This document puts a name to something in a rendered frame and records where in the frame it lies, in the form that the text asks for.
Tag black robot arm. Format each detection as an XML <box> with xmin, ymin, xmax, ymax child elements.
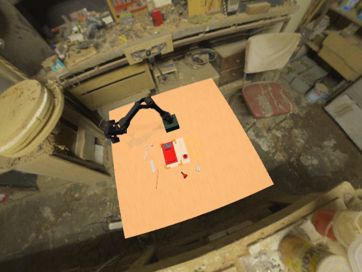
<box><xmin>104</xmin><ymin>96</ymin><xmax>174</xmax><ymax>139</ymax></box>

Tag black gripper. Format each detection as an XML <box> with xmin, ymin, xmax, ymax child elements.
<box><xmin>107</xmin><ymin>120</ymin><xmax>120</xmax><ymax>144</ymax></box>

